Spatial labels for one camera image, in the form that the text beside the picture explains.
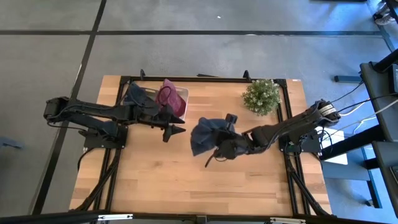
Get black cable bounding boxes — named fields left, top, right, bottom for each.
left=330, top=80, right=365, bottom=105
left=336, top=92, right=398, bottom=114

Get blue floor bar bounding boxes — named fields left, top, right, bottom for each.
left=333, top=75, right=363, bottom=84

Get blue cloth in bin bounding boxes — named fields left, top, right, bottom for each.
left=123, top=82, right=158, bottom=108

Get white cable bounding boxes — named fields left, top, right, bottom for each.
left=338, top=98, right=398, bottom=118

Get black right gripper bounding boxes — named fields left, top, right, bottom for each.
left=204, top=131, right=250, bottom=168

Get dark blue hat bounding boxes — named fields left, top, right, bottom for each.
left=124, top=82, right=159, bottom=108
left=190, top=116, right=237, bottom=157

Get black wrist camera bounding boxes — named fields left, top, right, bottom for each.
left=224, top=113, right=239, bottom=132

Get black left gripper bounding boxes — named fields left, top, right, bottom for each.
left=133, top=103, right=187, bottom=144

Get green potted plant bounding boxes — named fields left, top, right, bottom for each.
left=241, top=78, right=282, bottom=117

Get black metal table frame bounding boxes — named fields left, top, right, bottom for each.
left=70, top=68, right=332, bottom=217

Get grey desk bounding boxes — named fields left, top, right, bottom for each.
left=359, top=48, right=398, bottom=200

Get black overhead rig bar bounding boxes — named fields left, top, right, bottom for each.
left=0, top=210, right=398, bottom=224

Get white plastic bin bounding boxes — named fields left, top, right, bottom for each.
left=155, top=85, right=190, bottom=121

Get maroon hat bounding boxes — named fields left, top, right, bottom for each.
left=155, top=78, right=187, bottom=118

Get person's shoes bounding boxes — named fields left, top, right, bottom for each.
left=374, top=3, right=395, bottom=26

